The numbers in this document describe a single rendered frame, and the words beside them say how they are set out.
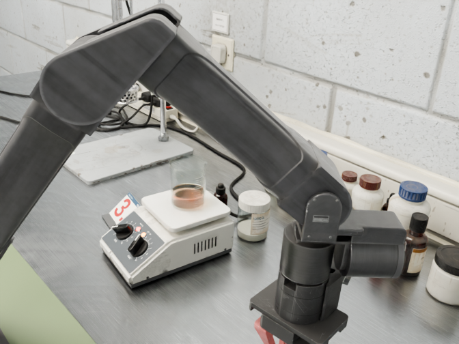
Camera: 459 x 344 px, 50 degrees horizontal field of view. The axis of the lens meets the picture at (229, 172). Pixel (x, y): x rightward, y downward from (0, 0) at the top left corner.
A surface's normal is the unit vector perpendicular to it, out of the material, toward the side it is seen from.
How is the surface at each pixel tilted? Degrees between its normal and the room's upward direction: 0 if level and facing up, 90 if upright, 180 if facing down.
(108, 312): 0
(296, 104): 90
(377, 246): 43
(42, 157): 96
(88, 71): 90
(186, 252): 90
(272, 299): 1
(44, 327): 1
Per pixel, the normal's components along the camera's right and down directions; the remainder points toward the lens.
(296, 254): -0.54, 0.33
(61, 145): -0.07, 0.62
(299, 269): -0.35, 0.38
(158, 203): 0.04, -0.90
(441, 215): -0.74, 0.26
